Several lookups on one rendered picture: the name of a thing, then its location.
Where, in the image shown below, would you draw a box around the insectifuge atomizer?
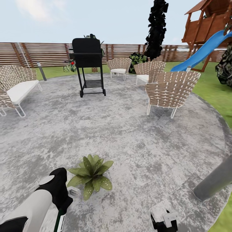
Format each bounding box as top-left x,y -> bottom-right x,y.
54,208 -> 65,232

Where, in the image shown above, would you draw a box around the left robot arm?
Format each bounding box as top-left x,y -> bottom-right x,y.
0,168 -> 81,232

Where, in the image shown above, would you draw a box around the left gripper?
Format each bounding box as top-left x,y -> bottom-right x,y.
52,189 -> 73,214

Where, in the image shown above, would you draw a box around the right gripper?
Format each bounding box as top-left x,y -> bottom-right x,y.
152,219 -> 178,232

